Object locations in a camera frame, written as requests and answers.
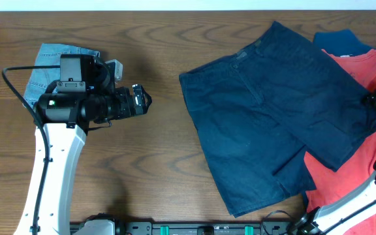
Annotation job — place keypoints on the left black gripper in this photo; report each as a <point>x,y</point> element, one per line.
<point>124,111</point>

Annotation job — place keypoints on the dark navy shorts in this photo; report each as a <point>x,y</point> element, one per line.
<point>259,111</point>

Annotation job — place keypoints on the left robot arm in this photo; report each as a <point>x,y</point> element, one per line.
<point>85,92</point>

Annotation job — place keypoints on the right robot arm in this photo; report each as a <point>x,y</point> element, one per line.
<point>339,217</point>

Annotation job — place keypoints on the red t-shirt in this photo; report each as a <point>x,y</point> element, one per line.
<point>331,186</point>

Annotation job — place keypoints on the blue t-shirt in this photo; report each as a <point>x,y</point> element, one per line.
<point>342,43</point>

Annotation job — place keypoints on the folded light blue denim shorts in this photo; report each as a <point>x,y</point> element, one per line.
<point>48,55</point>

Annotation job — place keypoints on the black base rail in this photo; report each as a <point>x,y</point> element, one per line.
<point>121,227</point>

